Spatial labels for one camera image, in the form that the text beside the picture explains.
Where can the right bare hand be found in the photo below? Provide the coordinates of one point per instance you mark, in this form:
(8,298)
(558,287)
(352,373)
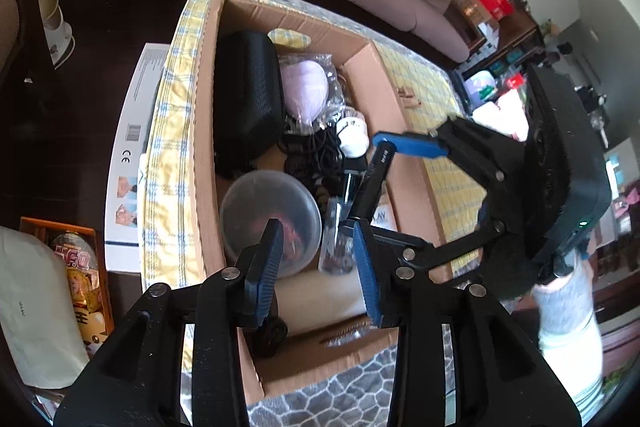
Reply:
(553,286)

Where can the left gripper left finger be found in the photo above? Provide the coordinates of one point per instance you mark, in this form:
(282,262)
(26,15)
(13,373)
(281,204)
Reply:
(134,378)

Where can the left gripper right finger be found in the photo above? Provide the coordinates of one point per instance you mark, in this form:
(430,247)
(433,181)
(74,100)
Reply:
(500,377)

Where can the white printed flat box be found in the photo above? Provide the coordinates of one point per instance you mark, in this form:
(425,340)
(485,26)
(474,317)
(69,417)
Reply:
(124,189)

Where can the grey stone-pattern blanket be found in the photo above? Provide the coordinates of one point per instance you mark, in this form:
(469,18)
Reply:
(359,396)

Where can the yellow plaid cloth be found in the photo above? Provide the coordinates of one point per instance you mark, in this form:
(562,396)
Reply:
(179,218)

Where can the Olay bottle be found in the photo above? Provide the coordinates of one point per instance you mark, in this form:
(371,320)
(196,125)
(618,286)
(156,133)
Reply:
(384,217)

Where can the plastic bag with puff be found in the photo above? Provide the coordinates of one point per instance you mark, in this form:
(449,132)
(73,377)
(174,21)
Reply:
(312,94)

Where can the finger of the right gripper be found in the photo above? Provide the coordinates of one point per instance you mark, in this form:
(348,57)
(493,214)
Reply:
(415,241)
(412,144)

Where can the white pillow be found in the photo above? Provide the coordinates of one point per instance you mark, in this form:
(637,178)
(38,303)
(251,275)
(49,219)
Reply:
(37,314)

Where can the black mesh pouch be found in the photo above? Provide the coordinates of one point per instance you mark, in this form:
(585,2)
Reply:
(248,107)

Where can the red snack package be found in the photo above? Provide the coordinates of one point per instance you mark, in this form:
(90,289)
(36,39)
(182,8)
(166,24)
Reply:
(81,250)

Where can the white round jar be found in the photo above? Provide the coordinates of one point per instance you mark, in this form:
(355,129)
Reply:
(352,132)

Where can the small clear bottle black cap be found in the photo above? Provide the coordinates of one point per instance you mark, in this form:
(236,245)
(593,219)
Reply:
(336,257)

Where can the black mascara tube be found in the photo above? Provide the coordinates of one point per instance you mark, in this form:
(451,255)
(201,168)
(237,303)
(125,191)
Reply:
(370,188)

